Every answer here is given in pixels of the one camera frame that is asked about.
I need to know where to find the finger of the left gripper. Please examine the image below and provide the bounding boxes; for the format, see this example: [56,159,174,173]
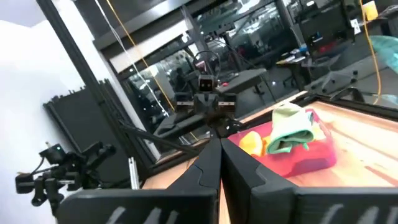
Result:
[174,92,195,113]
[217,92,238,113]

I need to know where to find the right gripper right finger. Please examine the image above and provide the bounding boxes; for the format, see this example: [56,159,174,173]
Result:
[220,138,398,224]

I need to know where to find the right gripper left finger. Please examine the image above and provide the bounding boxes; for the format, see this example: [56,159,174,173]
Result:
[57,138,222,224]

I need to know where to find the pink plastic bin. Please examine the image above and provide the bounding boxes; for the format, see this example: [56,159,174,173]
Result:
[228,108,338,179]

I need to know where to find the orange microfiber towel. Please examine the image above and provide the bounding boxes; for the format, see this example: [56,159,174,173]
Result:
[238,130,271,157]

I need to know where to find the green microfiber towel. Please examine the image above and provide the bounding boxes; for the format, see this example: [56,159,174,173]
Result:
[266,102,316,156]

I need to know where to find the yellow microfiber towel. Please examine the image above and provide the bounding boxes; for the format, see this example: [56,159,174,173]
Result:
[312,120,326,141]

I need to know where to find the grey side table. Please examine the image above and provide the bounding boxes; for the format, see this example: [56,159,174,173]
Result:
[216,67,269,105]

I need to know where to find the cluttered background desk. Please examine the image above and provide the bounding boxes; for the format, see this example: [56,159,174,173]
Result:
[275,46,310,91]

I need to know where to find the black corrugated panel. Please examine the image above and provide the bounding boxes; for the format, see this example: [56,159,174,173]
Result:
[42,78,134,187]

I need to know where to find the black equipment cabinet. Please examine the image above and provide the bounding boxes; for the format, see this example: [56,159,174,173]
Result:
[298,1,356,60]

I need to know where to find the yellow container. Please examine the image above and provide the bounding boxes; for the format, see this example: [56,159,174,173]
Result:
[363,1,379,22]

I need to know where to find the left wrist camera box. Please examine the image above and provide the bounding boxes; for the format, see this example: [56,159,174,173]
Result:
[198,73,216,93]

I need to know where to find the silver frame bracket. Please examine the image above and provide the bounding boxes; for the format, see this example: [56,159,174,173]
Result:
[128,156,141,190]

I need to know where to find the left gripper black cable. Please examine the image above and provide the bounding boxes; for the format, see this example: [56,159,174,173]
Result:
[192,50,222,77]

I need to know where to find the black aluminium table frame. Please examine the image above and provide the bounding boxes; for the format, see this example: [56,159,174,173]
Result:
[35,0,398,187]

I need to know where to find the yellow extension cable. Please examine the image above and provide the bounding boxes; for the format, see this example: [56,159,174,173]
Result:
[104,0,382,112]

